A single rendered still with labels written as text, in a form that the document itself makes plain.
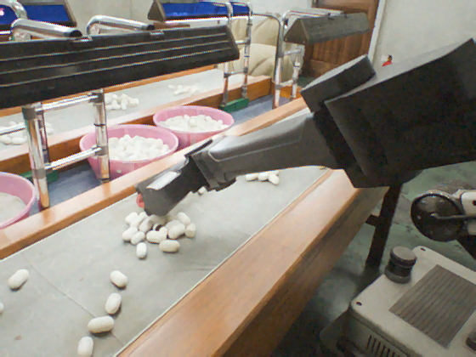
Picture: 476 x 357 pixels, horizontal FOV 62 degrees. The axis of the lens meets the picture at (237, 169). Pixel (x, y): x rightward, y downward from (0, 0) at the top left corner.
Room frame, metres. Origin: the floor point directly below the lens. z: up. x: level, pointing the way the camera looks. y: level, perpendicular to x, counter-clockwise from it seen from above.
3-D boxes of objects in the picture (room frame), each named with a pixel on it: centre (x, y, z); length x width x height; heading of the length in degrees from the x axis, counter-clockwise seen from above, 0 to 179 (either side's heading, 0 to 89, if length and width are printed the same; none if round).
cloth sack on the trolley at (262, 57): (4.09, -0.13, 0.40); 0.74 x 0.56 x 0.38; 145
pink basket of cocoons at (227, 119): (1.26, 0.16, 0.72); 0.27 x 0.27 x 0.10
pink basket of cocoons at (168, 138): (1.03, 0.31, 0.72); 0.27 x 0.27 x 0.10
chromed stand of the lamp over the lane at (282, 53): (1.52, -0.24, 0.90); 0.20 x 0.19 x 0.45; 148
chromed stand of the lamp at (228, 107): (1.73, 0.11, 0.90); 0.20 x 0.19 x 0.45; 148
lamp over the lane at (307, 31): (1.47, -0.30, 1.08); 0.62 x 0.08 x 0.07; 148
